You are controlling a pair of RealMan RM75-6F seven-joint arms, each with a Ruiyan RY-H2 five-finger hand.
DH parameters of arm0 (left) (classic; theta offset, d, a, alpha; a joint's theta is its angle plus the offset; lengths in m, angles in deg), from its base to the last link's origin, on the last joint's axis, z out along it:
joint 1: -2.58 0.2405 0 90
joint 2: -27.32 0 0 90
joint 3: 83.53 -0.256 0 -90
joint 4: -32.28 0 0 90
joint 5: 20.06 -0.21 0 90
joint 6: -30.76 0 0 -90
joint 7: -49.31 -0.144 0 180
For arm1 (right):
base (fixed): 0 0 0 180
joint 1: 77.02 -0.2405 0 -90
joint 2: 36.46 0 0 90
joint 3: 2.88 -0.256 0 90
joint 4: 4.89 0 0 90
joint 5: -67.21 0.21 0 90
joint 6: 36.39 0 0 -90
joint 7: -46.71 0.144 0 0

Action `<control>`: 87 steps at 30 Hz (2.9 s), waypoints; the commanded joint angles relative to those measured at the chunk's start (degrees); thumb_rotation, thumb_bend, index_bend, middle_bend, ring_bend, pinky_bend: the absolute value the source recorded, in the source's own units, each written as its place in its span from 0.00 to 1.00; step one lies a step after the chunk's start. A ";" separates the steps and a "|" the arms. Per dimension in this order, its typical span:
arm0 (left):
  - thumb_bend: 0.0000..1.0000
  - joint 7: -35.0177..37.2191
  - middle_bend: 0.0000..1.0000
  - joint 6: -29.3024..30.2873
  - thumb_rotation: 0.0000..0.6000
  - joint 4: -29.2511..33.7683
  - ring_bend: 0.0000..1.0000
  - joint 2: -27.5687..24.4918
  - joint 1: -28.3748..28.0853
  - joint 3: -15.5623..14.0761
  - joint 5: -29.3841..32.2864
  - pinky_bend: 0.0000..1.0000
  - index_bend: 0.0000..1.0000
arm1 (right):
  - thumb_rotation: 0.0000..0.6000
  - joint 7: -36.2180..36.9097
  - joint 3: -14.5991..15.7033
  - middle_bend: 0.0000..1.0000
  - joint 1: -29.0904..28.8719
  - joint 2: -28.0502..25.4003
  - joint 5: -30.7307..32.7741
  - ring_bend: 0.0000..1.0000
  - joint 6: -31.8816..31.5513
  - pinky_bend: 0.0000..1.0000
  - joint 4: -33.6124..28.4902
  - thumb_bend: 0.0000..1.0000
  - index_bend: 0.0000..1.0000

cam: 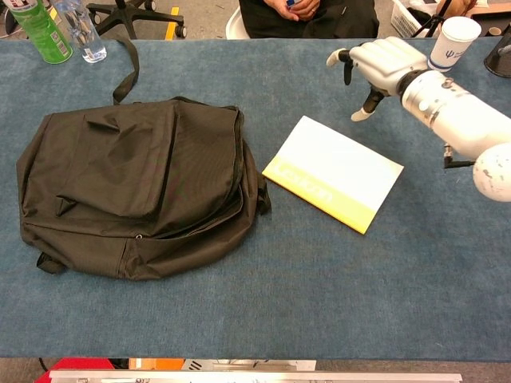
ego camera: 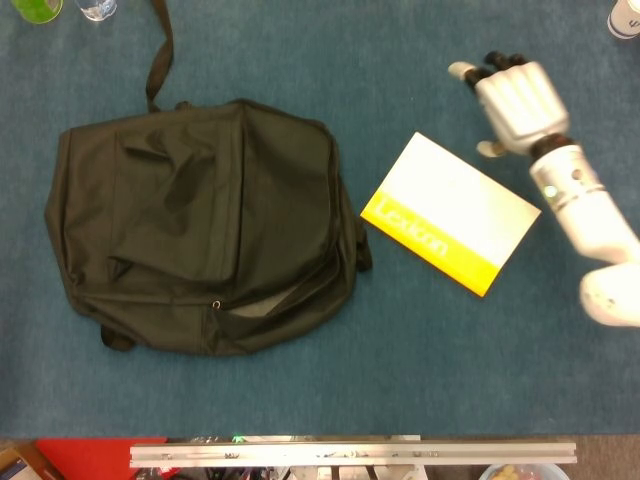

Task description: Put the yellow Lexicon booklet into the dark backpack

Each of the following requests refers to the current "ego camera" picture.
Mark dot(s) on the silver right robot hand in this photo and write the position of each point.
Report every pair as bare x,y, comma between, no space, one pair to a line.
525,105

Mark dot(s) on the yellow and white booklet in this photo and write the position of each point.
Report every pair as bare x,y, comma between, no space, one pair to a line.
450,210

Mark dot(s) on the black fabric backpack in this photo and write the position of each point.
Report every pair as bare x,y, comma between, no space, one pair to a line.
200,225

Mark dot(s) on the white paper cup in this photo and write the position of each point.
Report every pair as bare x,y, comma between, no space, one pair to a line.
625,20

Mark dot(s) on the blue felt table cloth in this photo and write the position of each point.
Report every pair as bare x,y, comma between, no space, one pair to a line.
350,390

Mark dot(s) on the pale blue bowl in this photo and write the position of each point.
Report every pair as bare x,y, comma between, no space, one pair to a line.
525,472

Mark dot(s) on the clear plastic water bottle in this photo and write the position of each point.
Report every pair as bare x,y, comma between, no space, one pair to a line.
97,9

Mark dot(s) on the green plastic bottle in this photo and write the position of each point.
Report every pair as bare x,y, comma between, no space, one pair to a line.
37,10

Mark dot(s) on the red panel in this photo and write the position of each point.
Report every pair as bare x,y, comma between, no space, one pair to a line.
85,460

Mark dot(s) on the brown cardboard box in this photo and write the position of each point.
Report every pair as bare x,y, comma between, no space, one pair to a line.
20,465

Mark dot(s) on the aluminium profile rail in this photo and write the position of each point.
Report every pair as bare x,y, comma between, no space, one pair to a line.
350,455

